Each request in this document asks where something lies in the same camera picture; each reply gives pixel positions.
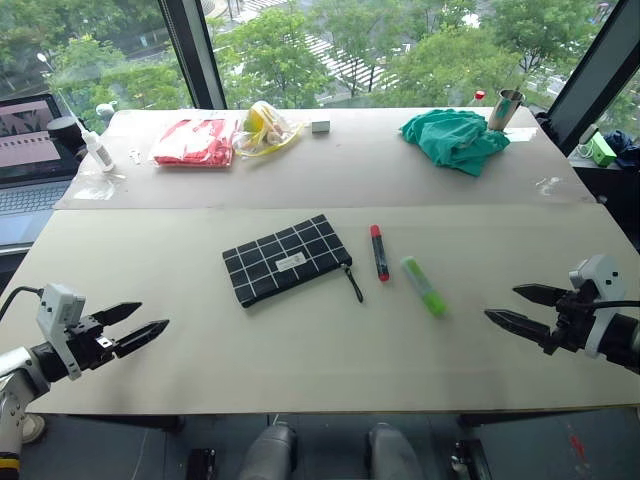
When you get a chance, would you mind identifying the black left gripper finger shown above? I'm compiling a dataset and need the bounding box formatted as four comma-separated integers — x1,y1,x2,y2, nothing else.
92,301,144,325
113,319,171,359

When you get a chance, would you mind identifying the clear plastic wrap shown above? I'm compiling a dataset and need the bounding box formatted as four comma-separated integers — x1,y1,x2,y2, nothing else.
69,167,129,201

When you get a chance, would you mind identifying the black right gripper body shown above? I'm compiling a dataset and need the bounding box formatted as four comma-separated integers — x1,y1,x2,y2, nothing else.
549,287,599,354

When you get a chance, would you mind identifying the green highlighter pen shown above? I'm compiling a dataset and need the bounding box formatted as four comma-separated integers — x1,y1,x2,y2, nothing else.
400,255,448,318

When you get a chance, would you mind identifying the red white packaged cloth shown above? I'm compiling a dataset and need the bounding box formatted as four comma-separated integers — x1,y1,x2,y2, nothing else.
152,118,237,170

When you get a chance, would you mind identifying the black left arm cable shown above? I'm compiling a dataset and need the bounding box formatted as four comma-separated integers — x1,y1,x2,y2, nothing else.
0,285,44,321

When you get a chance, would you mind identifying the grey rounded robot leg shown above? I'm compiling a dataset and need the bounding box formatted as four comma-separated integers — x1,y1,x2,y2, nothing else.
235,422,299,480

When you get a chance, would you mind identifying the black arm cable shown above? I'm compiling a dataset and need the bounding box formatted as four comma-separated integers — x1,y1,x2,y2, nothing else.
0,285,44,321
574,297,640,314

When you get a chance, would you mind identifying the green white small device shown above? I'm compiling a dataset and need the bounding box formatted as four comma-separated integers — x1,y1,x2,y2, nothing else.
579,130,617,168

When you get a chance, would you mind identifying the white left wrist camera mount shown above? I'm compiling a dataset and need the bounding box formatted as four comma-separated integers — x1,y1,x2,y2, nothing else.
37,283,87,381

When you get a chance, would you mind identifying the white sneaker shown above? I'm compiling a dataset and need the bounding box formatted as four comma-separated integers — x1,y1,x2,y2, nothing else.
19,413,49,444

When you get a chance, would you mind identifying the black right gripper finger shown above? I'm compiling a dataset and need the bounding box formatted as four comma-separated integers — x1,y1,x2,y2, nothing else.
484,309,557,356
512,283,574,308

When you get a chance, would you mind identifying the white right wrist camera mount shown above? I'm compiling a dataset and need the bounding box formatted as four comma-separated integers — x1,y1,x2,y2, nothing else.
568,254,627,360

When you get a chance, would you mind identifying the clear bag with yellow items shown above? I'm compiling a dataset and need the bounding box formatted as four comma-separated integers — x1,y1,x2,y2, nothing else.
232,100,305,159

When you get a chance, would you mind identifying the white squeeze bottle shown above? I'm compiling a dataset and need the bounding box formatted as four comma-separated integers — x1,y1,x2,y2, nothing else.
60,94,116,173

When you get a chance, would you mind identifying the stainless steel cup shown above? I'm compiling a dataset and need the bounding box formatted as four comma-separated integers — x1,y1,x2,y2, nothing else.
487,88,526,132

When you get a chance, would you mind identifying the red marker pen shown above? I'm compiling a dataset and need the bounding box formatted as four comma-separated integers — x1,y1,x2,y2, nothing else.
369,224,391,283

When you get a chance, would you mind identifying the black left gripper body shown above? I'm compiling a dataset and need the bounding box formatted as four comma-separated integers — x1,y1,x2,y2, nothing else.
63,315,119,371

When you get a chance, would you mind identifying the green crumpled cloth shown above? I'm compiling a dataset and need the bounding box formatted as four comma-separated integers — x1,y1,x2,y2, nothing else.
399,108,511,178

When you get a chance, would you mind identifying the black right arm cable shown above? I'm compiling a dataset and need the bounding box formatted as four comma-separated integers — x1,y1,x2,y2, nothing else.
574,297,640,314

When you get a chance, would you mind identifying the black white grid pencil case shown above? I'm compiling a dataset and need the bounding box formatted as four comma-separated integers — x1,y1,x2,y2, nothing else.
222,214,353,312

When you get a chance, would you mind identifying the grey laptop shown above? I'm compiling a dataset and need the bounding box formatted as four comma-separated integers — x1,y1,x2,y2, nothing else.
0,93,79,249

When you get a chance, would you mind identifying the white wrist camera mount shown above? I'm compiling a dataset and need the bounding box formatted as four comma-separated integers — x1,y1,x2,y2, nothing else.
568,254,627,360
37,283,87,381

